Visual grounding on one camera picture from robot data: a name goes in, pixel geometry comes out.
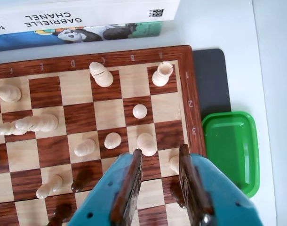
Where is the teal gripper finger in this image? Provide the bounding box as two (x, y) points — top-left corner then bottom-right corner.
(68, 148), (144, 226)
(178, 144), (261, 226)

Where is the panda picture book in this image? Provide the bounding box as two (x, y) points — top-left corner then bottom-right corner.
(0, 21), (163, 53)

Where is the wooden folding chess board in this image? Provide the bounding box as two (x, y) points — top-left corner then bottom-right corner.
(0, 44), (207, 226)

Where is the light wooden rook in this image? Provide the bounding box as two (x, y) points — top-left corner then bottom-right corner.
(152, 61), (175, 87)
(0, 82), (22, 103)

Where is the white Gabrielle Chanel book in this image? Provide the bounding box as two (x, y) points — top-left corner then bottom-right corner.
(0, 0), (182, 37)

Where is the light wooden queen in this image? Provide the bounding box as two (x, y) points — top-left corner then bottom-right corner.
(136, 133), (157, 157)

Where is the light wooden pawn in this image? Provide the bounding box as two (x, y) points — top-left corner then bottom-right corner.
(104, 132), (122, 150)
(36, 175), (64, 200)
(168, 155), (181, 175)
(74, 138), (96, 157)
(132, 104), (148, 119)
(0, 121), (17, 136)

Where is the green plastic tray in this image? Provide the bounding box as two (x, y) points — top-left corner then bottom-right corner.
(201, 111), (261, 198)

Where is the dark wooden pawn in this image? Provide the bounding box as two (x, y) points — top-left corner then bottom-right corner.
(170, 183), (188, 209)
(47, 202), (73, 226)
(71, 169), (94, 193)

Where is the light wooden bishop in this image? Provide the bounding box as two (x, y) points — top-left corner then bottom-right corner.
(89, 61), (114, 88)
(13, 114), (59, 136)

